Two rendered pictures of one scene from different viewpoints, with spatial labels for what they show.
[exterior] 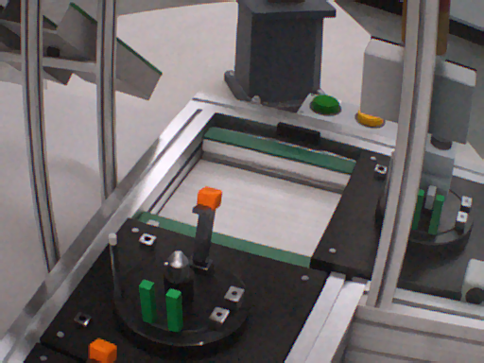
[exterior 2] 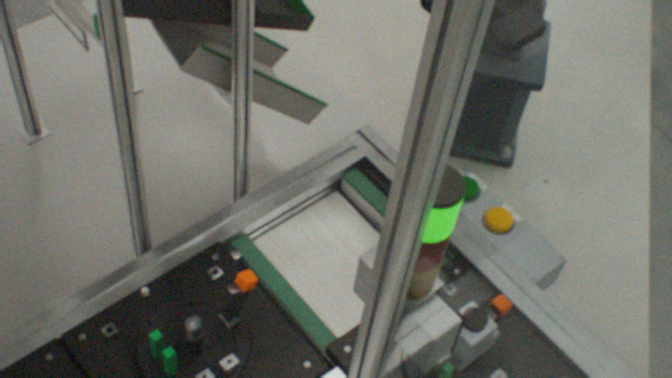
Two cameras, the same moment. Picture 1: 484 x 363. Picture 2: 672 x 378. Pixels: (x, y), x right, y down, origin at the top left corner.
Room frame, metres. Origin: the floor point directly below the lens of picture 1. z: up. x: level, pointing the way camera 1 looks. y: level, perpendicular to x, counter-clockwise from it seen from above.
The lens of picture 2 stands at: (0.17, -0.29, 2.03)
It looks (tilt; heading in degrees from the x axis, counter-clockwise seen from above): 52 degrees down; 24
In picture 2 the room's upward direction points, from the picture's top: 8 degrees clockwise
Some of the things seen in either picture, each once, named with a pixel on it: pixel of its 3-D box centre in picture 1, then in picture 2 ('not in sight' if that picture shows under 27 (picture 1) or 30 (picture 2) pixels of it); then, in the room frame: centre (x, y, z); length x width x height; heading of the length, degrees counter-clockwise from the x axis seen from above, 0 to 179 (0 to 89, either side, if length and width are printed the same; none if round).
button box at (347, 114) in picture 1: (368, 136); not in sight; (1.01, -0.18, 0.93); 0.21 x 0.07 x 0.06; 71
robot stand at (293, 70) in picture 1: (279, 43); not in sight; (1.24, -0.05, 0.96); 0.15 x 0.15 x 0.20; 19
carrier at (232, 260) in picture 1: (179, 283); (194, 335); (0.59, 0.06, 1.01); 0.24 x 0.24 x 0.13; 71
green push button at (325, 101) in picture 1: (325, 106); not in sight; (1.03, -0.11, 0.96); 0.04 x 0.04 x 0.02
